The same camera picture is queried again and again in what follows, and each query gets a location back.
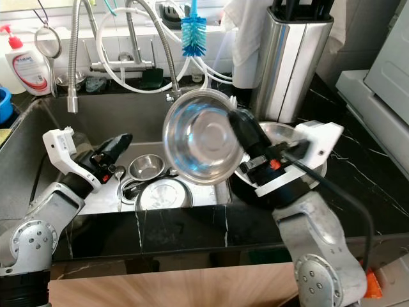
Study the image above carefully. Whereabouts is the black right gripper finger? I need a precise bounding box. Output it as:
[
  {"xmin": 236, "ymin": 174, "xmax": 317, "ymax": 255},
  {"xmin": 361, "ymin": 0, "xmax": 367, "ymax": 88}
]
[{"xmin": 227, "ymin": 107, "xmax": 272, "ymax": 157}]

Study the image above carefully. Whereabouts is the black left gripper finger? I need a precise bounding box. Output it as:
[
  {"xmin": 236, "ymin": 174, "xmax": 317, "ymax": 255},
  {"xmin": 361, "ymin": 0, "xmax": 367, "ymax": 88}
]
[
  {"xmin": 96, "ymin": 133, "xmax": 130, "ymax": 159},
  {"xmin": 102, "ymin": 138, "xmax": 134, "ymax": 167}
]

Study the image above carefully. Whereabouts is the large stainless steel bowl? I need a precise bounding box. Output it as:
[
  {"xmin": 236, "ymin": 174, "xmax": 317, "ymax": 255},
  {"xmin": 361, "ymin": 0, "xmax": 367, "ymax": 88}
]
[{"xmin": 162, "ymin": 88, "xmax": 245, "ymax": 186}]

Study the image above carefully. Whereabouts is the steel spoon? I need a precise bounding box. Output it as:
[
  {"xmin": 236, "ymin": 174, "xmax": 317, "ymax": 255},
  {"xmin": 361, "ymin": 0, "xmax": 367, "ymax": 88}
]
[{"xmin": 121, "ymin": 168, "xmax": 180, "ymax": 193}]

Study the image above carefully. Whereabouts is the stainless steel sink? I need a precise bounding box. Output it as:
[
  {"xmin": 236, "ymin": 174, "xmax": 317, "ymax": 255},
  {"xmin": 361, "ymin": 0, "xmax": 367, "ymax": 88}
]
[{"xmin": 10, "ymin": 93, "xmax": 237, "ymax": 215}]

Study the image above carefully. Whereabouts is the small stainless steel bowl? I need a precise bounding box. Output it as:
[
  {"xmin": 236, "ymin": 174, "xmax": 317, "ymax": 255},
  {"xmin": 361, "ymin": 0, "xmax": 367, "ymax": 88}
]
[{"xmin": 129, "ymin": 154, "xmax": 166, "ymax": 182}]

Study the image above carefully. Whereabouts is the grey scouring pad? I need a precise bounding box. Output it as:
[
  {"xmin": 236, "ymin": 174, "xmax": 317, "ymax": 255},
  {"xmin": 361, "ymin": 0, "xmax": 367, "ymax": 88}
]
[{"xmin": 84, "ymin": 77, "xmax": 107, "ymax": 94}]

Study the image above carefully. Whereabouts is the round flat steel dish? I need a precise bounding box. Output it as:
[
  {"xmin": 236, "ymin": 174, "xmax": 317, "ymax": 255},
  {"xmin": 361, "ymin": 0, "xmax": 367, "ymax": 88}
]
[{"xmin": 137, "ymin": 178, "xmax": 194, "ymax": 212}]

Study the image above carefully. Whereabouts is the stainless steel knife block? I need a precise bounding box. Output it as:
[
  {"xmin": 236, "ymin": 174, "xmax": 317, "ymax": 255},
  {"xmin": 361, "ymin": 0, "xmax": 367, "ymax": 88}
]
[{"xmin": 249, "ymin": 10, "xmax": 335, "ymax": 123}]

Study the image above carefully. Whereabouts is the dark green sponge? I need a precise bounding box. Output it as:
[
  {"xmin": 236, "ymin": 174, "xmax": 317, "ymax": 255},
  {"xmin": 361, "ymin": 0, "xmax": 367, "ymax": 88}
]
[{"xmin": 139, "ymin": 67, "xmax": 164, "ymax": 90}]

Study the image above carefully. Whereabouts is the small steel cup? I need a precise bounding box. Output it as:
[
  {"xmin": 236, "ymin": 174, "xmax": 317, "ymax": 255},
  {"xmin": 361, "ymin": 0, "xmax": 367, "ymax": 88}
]
[{"xmin": 56, "ymin": 72, "xmax": 77, "ymax": 89}]

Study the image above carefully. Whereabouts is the white cloth with blue print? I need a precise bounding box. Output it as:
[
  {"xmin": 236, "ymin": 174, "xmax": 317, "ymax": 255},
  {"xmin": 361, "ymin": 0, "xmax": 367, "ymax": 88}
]
[{"xmin": 220, "ymin": 0, "xmax": 279, "ymax": 89}]

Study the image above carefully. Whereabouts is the white soap bottle red pump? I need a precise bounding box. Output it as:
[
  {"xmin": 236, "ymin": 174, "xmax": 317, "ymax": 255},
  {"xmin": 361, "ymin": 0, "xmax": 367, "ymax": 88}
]
[{"xmin": 3, "ymin": 24, "xmax": 53, "ymax": 97}]

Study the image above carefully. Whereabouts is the steel mixer tap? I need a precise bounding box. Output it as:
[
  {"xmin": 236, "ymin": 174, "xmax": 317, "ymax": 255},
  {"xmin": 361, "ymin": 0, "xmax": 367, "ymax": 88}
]
[{"xmin": 86, "ymin": 10, "xmax": 155, "ymax": 72}]

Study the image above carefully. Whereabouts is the blue bottle brush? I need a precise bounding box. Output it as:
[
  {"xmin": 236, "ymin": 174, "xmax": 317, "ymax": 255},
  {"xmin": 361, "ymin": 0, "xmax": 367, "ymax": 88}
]
[{"xmin": 180, "ymin": 0, "xmax": 207, "ymax": 58}]

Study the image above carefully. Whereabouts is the blue plastic bowl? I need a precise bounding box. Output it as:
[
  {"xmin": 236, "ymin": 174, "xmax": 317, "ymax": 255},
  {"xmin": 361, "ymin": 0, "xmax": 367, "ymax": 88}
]
[{"xmin": 0, "ymin": 86, "xmax": 13, "ymax": 125}]

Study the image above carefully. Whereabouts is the small steel mesh strainer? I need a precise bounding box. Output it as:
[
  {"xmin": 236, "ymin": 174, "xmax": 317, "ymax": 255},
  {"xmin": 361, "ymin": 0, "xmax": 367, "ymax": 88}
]
[{"xmin": 34, "ymin": 26, "xmax": 63, "ymax": 98}]

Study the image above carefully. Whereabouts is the wooden cabinet door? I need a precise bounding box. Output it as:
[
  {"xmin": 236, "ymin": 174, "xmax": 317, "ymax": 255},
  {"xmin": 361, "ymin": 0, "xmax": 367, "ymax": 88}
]
[{"xmin": 48, "ymin": 262, "xmax": 301, "ymax": 307}]

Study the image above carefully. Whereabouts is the white washing machine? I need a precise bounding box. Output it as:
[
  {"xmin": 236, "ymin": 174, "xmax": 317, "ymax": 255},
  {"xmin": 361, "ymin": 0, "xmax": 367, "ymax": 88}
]
[{"xmin": 336, "ymin": 19, "xmax": 409, "ymax": 161}]

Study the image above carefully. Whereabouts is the orange plastic object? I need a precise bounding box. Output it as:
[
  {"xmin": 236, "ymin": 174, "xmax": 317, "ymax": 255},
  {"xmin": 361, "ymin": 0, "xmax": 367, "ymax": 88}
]
[{"xmin": 363, "ymin": 269, "xmax": 384, "ymax": 300}]

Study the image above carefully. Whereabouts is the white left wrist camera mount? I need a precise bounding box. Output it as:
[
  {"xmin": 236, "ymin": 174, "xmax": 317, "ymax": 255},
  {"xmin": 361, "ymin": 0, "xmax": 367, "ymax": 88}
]
[{"xmin": 43, "ymin": 126, "xmax": 103, "ymax": 193}]

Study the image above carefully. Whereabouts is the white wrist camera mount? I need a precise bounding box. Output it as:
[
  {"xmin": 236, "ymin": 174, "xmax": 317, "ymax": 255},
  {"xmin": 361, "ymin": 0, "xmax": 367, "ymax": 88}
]
[
  {"xmin": 43, "ymin": 126, "xmax": 103, "ymax": 193},
  {"xmin": 254, "ymin": 120, "xmax": 344, "ymax": 198}
]

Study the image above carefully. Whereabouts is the looped white hose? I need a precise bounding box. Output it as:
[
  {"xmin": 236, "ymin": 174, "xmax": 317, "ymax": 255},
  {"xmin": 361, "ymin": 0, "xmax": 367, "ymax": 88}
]
[{"xmin": 96, "ymin": 6, "xmax": 208, "ymax": 95}]

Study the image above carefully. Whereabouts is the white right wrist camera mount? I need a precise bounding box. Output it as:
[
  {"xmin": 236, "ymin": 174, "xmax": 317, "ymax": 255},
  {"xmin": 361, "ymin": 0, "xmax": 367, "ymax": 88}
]
[{"xmin": 254, "ymin": 120, "xmax": 344, "ymax": 198}]

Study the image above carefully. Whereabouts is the thin white hose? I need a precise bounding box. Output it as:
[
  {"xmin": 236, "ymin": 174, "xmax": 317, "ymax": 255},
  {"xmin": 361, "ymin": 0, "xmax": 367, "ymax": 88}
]
[{"xmin": 163, "ymin": 0, "xmax": 237, "ymax": 84}]

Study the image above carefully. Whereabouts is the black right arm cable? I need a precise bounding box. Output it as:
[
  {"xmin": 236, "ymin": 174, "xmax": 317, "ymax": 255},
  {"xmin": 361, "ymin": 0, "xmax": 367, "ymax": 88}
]
[{"xmin": 281, "ymin": 150, "xmax": 378, "ymax": 282}]

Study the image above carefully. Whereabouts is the flexible steel sprayer hose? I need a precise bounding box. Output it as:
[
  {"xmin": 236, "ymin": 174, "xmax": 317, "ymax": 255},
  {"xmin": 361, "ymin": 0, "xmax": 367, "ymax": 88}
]
[{"xmin": 67, "ymin": 0, "xmax": 93, "ymax": 114}]

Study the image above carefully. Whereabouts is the black knife handle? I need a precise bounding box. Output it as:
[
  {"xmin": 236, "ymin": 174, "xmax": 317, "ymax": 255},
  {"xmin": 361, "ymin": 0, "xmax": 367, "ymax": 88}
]
[
  {"xmin": 304, "ymin": 0, "xmax": 336, "ymax": 20},
  {"xmin": 272, "ymin": 0, "xmax": 301, "ymax": 19}
]

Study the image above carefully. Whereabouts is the green wire hook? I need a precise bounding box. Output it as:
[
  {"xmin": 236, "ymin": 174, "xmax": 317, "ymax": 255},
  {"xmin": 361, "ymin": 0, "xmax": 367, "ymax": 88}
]
[{"xmin": 105, "ymin": 0, "xmax": 121, "ymax": 17}]

